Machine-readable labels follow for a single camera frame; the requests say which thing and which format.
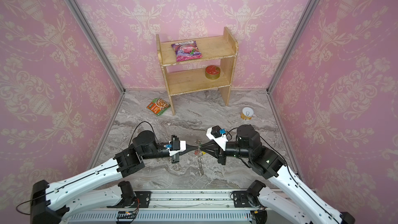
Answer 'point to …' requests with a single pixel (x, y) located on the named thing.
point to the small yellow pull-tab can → (246, 113)
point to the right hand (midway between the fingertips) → (203, 146)
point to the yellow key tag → (203, 153)
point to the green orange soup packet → (158, 106)
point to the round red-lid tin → (212, 72)
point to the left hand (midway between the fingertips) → (196, 148)
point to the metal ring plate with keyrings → (200, 168)
